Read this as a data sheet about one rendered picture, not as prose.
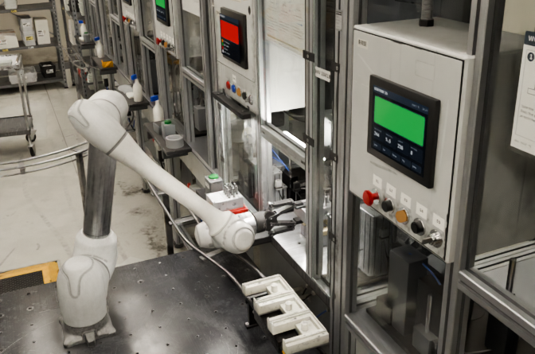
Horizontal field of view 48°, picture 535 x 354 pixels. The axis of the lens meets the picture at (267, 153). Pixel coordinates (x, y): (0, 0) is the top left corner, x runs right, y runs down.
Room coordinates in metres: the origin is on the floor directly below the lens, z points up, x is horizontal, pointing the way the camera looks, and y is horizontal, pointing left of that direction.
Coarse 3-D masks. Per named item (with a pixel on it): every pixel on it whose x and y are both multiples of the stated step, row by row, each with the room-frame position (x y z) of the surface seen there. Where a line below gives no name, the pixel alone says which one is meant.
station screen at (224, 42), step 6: (222, 18) 2.39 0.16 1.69; (228, 18) 2.32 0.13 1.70; (234, 24) 2.27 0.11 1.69; (222, 42) 2.40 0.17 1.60; (228, 42) 2.33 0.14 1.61; (234, 42) 2.28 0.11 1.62; (222, 48) 2.40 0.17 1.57; (228, 48) 2.34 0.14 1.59; (234, 48) 2.28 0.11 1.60; (228, 54) 2.34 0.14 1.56; (234, 54) 2.28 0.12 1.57
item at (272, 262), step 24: (336, 0) 1.64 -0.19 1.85; (216, 48) 2.58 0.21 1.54; (336, 48) 1.64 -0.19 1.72; (216, 72) 2.60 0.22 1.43; (336, 72) 1.63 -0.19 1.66; (336, 96) 1.63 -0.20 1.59; (336, 120) 1.63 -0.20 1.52; (336, 144) 1.63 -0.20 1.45; (336, 168) 1.63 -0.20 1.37; (288, 192) 2.31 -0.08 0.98; (336, 192) 1.63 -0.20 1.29; (336, 216) 1.62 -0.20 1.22; (336, 240) 1.62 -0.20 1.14; (264, 264) 2.57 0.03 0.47; (288, 264) 2.32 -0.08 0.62; (336, 264) 1.61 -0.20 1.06; (336, 288) 1.61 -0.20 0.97; (312, 312) 2.11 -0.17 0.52; (336, 312) 1.61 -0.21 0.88; (336, 336) 1.61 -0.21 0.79
